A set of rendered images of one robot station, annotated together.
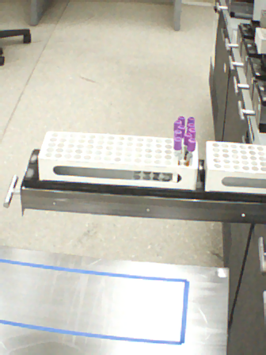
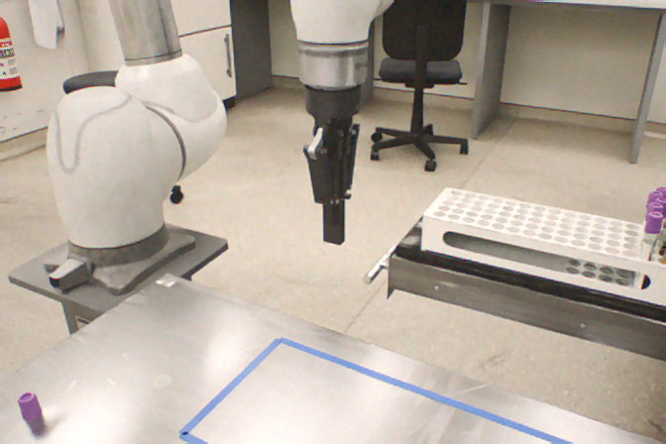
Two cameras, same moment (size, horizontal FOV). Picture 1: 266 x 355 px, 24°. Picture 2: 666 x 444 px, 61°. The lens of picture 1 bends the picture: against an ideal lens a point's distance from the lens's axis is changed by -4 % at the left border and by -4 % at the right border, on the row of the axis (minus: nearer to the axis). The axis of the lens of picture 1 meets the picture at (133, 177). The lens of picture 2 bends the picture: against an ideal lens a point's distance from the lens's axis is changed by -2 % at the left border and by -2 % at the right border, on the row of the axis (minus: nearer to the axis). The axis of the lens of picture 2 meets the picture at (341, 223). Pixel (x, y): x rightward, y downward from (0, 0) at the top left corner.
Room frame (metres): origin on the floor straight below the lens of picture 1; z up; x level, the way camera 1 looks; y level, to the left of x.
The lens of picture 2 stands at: (0.39, 0.00, 1.18)
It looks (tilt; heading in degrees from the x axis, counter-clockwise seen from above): 27 degrees down; 25
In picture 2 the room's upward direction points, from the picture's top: straight up
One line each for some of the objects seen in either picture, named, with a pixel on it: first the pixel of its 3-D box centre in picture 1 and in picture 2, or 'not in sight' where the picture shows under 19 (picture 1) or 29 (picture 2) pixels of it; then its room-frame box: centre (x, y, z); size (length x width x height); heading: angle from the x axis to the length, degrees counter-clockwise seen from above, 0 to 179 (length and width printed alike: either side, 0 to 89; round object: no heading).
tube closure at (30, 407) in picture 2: not in sight; (29, 404); (0.59, 0.39, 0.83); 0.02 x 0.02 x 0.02
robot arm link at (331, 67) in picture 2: not in sight; (332, 62); (1.07, 0.33, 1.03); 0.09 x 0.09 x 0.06
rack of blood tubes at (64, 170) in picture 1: (118, 162); (546, 245); (1.06, 0.03, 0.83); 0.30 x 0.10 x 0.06; 88
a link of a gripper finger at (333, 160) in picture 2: not in sight; (329, 166); (1.05, 0.33, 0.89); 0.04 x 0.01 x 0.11; 88
